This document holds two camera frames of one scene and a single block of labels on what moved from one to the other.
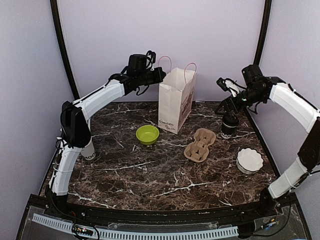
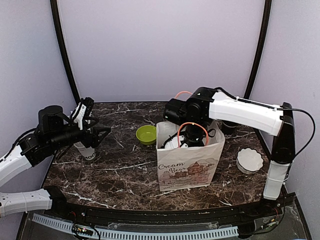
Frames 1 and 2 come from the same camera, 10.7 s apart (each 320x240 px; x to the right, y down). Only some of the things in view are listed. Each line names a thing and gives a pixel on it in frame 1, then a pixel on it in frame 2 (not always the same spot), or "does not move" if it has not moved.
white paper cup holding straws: x=88 y=152 does not move
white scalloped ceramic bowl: x=249 y=161 does not move
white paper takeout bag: x=175 y=95 to x=181 y=167
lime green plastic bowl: x=147 y=134 does not move
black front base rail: x=278 y=217 does not move
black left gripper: x=159 y=77 to x=94 y=141
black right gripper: x=228 y=107 to x=202 y=144
